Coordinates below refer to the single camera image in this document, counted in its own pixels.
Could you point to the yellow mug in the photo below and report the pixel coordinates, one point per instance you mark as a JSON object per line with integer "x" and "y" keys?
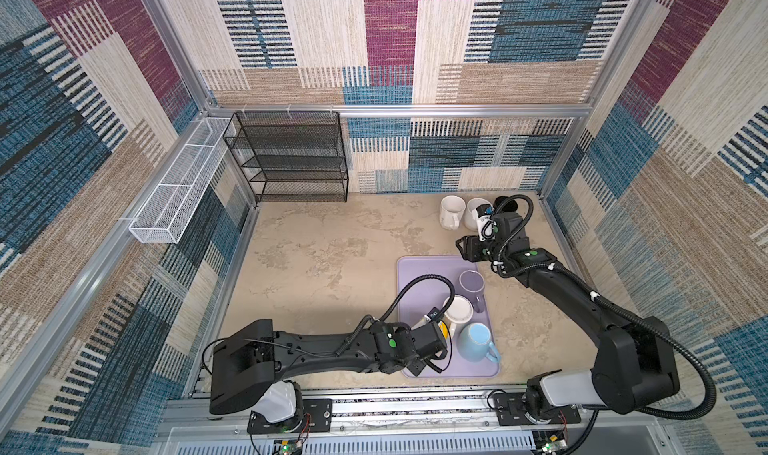
{"x": 444, "y": 329}

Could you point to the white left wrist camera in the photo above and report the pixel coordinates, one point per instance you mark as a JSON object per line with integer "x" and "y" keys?
{"x": 431, "y": 316}

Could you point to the black wire shelf rack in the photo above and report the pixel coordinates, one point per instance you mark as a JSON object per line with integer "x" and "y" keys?
{"x": 290, "y": 156}

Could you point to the white mug dark rim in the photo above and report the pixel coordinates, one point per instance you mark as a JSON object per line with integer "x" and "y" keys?
{"x": 459, "y": 313}

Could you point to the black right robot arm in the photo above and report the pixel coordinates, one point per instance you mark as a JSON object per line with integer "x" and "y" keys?
{"x": 633, "y": 367}

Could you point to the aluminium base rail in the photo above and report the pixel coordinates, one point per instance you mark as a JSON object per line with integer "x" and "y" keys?
{"x": 405, "y": 420}

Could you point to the white speckled mug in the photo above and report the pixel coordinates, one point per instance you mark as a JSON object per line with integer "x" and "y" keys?
{"x": 474, "y": 209}

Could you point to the white tall mug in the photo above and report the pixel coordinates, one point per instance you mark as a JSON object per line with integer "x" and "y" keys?
{"x": 452, "y": 208}

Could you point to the black mug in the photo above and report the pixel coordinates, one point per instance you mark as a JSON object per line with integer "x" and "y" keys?
{"x": 505, "y": 204}

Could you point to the lavender plastic tray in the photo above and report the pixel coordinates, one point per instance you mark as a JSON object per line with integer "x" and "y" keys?
{"x": 427, "y": 294}

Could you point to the light blue mug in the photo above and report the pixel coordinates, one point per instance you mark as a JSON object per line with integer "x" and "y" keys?
{"x": 475, "y": 344}

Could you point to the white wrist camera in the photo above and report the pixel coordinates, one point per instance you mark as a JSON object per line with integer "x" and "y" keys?
{"x": 431, "y": 316}
{"x": 486, "y": 226}

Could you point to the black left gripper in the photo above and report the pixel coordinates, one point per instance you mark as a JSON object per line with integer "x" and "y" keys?
{"x": 418, "y": 367}

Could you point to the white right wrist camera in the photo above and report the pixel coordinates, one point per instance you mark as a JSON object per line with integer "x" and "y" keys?
{"x": 486, "y": 226}

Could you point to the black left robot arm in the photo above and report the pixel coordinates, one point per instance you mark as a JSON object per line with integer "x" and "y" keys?
{"x": 250, "y": 362}

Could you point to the purple mug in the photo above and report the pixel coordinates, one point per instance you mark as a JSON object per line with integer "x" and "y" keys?
{"x": 472, "y": 286}

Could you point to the white wire mesh basket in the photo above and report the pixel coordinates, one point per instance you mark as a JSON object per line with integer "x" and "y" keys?
{"x": 166, "y": 214}

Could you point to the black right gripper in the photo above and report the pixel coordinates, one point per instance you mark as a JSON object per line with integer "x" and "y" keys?
{"x": 470, "y": 248}

